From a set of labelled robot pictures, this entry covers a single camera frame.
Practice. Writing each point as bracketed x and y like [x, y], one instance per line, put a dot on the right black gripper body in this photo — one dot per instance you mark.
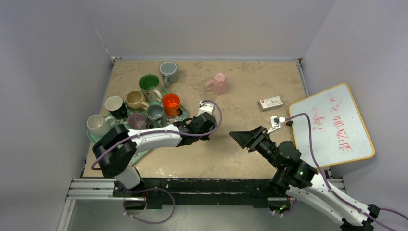
[256, 139]

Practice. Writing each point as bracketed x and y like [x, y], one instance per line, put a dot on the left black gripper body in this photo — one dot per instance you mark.
[195, 117]

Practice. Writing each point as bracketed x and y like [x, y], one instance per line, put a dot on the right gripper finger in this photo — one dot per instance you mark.
[247, 133]
[245, 142]

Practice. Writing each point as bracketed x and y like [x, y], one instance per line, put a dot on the orange mug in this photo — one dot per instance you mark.
[172, 105]

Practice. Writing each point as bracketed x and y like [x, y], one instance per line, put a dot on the pink faceted mug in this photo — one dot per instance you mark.
[217, 85]

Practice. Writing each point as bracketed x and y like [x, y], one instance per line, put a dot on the grey-blue mug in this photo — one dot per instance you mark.
[156, 116]

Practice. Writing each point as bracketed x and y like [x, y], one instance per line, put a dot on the grey-teal mug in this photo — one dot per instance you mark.
[169, 73]

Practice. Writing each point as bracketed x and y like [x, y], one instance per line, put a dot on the purple mug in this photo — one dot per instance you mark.
[137, 121]

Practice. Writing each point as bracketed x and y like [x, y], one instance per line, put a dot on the cream floral mug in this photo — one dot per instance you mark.
[150, 86]

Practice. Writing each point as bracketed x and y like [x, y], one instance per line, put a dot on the beige round mug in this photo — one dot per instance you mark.
[136, 101]

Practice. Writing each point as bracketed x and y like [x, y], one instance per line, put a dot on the black mug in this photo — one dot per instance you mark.
[116, 106]

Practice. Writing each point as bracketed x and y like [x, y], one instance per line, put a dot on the white-grey mug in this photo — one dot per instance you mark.
[99, 125]

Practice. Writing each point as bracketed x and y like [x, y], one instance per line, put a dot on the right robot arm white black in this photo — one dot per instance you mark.
[297, 179]

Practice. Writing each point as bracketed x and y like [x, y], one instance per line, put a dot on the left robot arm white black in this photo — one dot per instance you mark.
[115, 150]

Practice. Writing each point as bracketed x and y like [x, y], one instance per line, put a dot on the green floral tray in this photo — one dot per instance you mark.
[139, 155]

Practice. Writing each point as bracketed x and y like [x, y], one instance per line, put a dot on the small red white box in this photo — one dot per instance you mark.
[270, 103]

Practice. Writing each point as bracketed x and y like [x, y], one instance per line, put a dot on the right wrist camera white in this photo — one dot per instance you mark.
[276, 123]

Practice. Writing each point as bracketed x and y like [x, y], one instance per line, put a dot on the whiteboard with yellow frame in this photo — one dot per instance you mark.
[329, 129]

